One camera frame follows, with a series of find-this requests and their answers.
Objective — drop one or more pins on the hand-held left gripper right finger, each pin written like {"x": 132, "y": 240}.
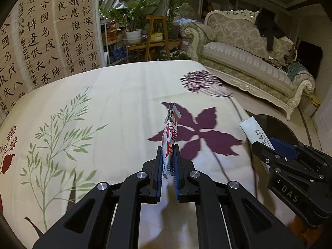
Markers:
{"x": 177, "y": 186}

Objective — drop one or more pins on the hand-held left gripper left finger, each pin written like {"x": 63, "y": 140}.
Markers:
{"x": 158, "y": 186}

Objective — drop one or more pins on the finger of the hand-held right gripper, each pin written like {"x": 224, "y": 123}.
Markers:
{"x": 264, "y": 154}
{"x": 285, "y": 149}

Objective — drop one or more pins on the bin with black liner bag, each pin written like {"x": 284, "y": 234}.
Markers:
{"x": 282, "y": 127}

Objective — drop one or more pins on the white printed paper packet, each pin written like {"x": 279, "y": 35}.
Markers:
{"x": 253, "y": 131}

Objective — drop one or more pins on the red and white snack wrapper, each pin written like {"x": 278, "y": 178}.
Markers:
{"x": 170, "y": 137}

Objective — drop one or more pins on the white door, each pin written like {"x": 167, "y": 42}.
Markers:
{"x": 324, "y": 122}

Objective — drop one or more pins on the box with yellow bag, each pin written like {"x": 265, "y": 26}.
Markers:
{"x": 315, "y": 103}

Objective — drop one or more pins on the teal knitted cloth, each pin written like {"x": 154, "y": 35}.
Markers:
{"x": 297, "y": 70}

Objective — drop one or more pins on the clutter of papers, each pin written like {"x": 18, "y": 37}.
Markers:
{"x": 277, "y": 62}

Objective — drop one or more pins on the floral tablecloth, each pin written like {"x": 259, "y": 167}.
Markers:
{"x": 116, "y": 96}

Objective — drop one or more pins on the ornate white sofa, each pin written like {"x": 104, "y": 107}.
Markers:
{"x": 241, "y": 57}

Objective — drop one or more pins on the black jacket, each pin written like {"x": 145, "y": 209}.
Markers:
{"x": 268, "y": 28}

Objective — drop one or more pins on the small leafy green plant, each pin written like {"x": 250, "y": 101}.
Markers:
{"x": 180, "y": 55}

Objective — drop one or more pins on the blue crate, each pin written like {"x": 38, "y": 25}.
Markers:
{"x": 119, "y": 54}

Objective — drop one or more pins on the wooden plant stand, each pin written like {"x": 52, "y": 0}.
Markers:
{"x": 155, "y": 44}

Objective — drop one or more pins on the small yellow plant pot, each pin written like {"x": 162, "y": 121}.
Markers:
{"x": 157, "y": 36}

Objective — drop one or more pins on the tall plant in dark pot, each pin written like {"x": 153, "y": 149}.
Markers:
{"x": 176, "y": 10}

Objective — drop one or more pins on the leafy plant in white pot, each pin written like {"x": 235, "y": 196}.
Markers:
{"x": 132, "y": 18}

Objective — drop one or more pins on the calligraphy wall hanging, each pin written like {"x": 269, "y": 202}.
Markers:
{"x": 51, "y": 36}

